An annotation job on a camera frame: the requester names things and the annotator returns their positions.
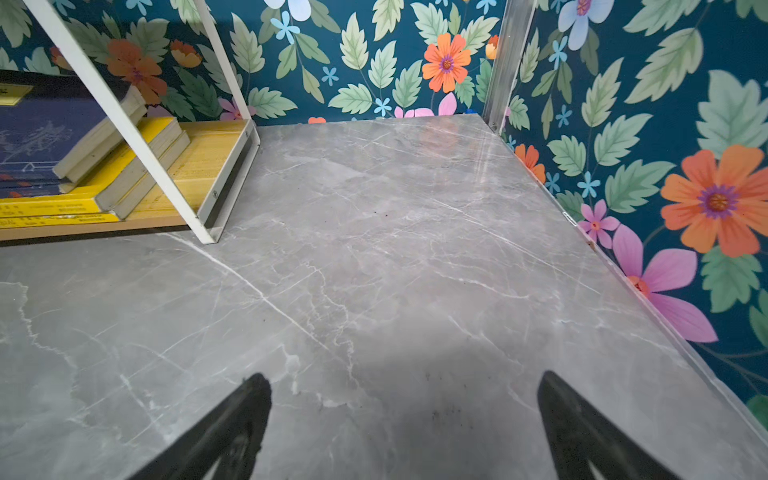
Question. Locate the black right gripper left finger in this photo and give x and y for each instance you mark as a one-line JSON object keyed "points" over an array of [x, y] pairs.
{"points": [[224, 444]]}

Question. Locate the yellow book under shelf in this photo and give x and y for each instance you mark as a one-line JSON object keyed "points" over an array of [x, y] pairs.
{"points": [[108, 195]]}

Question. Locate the blue book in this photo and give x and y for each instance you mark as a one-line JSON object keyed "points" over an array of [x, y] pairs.
{"points": [[53, 134]]}

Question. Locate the yellow cartoon cover book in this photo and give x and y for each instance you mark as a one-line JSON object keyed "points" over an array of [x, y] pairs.
{"points": [[165, 137]]}

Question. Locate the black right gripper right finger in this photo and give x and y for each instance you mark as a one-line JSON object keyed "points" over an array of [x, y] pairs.
{"points": [[584, 444]]}

